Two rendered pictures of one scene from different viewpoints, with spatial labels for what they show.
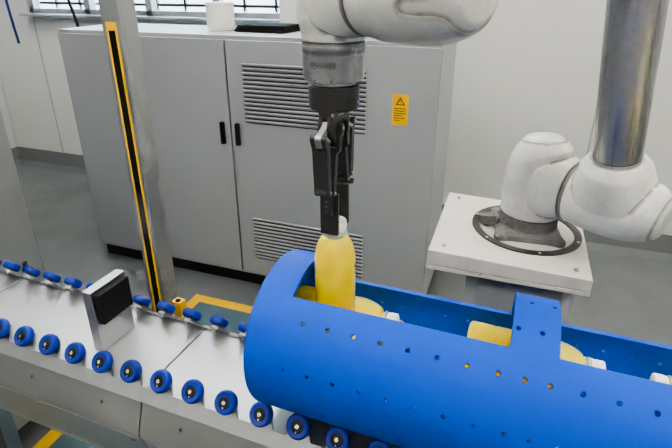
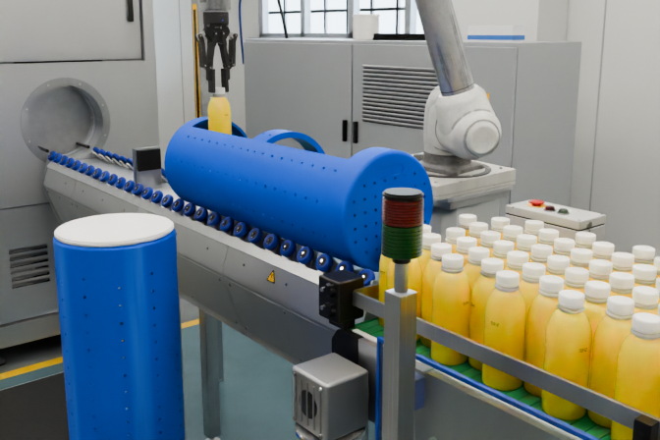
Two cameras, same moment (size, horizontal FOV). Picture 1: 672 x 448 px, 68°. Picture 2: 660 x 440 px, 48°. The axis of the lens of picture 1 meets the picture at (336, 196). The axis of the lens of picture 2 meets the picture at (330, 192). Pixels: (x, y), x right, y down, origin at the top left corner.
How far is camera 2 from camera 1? 1.77 m
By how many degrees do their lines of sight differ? 31
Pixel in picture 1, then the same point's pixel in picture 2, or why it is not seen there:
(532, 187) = (428, 122)
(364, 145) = not seen: hidden behind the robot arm
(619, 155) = (442, 83)
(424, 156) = (502, 157)
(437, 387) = (219, 157)
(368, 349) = (204, 144)
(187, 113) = (321, 112)
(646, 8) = not seen: outside the picture
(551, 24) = not seen: outside the picture
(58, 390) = (110, 206)
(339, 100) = (209, 18)
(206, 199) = not seen: hidden behind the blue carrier
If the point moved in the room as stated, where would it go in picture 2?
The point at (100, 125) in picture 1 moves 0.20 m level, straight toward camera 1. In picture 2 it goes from (260, 123) to (255, 127)
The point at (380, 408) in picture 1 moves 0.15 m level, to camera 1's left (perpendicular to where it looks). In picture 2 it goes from (200, 173) to (161, 168)
